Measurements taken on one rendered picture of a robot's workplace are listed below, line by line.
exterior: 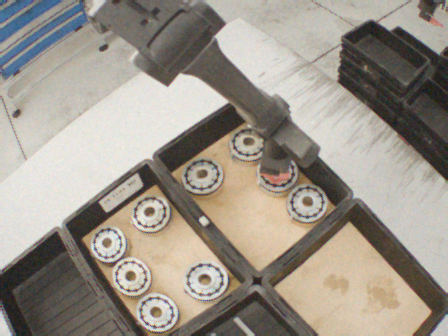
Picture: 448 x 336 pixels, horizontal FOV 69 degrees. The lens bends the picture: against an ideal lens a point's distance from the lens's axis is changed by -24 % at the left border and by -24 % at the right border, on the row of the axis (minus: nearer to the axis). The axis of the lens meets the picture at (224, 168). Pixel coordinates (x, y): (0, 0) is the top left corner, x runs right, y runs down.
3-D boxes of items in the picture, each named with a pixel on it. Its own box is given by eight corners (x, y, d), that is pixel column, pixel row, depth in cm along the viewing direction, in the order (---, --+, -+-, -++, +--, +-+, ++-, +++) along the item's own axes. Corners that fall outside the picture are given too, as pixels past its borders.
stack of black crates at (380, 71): (332, 97, 204) (339, 36, 165) (361, 74, 212) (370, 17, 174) (386, 144, 186) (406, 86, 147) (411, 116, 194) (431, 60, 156)
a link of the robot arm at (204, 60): (180, -14, 42) (119, 52, 44) (210, 3, 40) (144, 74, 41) (277, 92, 82) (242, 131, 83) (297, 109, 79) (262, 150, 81)
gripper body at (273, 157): (295, 137, 95) (296, 118, 89) (288, 175, 90) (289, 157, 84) (268, 132, 97) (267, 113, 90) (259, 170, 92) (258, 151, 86)
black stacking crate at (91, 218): (77, 241, 100) (60, 224, 91) (159, 181, 108) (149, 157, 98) (158, 357, 82) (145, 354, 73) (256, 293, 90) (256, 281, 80)
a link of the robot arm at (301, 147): (272, 89, 77) (243, 123, 78) (316, 125, 72) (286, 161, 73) (290, 110, 88) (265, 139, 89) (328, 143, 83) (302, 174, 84)
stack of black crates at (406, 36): (370, 67, 215) (375, 40, 195) (392, 50, 223) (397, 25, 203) (419, 107, 197) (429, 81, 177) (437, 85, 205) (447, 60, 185)
